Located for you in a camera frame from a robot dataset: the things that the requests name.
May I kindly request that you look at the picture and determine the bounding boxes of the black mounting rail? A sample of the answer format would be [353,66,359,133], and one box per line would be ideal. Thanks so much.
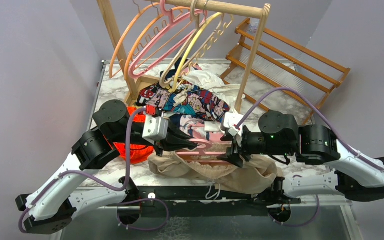
[113,177,302,232]

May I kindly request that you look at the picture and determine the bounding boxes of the outer orange hanger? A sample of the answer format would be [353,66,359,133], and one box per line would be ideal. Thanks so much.
[106,0,160,79]

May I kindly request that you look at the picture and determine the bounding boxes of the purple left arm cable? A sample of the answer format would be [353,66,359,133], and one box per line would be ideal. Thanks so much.
[18,106,148,234]

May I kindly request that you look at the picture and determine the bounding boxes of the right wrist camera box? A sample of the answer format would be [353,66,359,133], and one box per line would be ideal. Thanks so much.
[220,112,244,142]

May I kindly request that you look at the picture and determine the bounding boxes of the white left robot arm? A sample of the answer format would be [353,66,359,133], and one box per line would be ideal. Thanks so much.
[15,100,197,235]

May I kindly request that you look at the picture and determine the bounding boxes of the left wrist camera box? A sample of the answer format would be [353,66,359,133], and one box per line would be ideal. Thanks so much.
[142,105,169,143]

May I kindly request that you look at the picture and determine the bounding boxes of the dark navy garment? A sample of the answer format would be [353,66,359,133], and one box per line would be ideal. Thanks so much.
[165,58,182,80]

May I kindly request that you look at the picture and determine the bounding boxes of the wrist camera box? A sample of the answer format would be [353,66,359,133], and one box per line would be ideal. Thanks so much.
[142,105,169,143]
[220,112,244,142]

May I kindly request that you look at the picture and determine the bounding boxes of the orange wooden slatted shelf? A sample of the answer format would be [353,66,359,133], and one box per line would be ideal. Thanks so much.
[221,18,351,114]

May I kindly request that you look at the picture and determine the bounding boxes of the cream notched hanger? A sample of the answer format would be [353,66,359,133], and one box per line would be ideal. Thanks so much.
[172,12,234,82]

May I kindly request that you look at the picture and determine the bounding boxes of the white garment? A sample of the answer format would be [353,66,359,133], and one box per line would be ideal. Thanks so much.
[182,70,245,114]

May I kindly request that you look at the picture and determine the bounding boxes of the beige shorts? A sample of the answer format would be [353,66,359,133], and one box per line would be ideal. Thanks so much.
[147,151,284,195]

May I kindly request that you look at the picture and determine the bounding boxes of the orange hanger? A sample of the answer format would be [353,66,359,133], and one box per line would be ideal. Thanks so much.
[106,0,160,79]
[123,0,192,80]

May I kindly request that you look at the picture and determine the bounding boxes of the beige hanger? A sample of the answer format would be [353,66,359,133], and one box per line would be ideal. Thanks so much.
[159,0,228,91]

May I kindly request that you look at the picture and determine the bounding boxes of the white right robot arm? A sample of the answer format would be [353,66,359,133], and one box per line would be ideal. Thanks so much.
[219,110,384,204]

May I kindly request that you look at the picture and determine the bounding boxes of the wooden clothes rack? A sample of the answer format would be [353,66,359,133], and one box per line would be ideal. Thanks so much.
[97,0,271,104]

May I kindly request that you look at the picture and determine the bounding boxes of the yellow hanger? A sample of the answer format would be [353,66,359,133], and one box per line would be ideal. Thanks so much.
[168,12,226,93]

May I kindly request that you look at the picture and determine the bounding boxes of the orange mesh shorts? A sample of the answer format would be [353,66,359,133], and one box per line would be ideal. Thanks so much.
[99,101,154,164]

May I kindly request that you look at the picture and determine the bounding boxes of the inner orange hanger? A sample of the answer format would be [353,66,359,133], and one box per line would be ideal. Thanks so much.
[123,0,192,80]

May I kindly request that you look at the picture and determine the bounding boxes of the comic print shorts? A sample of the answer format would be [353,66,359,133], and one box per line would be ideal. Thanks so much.
[135,83,231,122]

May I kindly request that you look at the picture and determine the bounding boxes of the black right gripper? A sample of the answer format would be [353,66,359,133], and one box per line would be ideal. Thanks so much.
[217,128,294,168]

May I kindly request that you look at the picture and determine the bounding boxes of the pink hanger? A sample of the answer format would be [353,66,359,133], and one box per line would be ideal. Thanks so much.
[175,138,229,166]
[125,0,203,79]

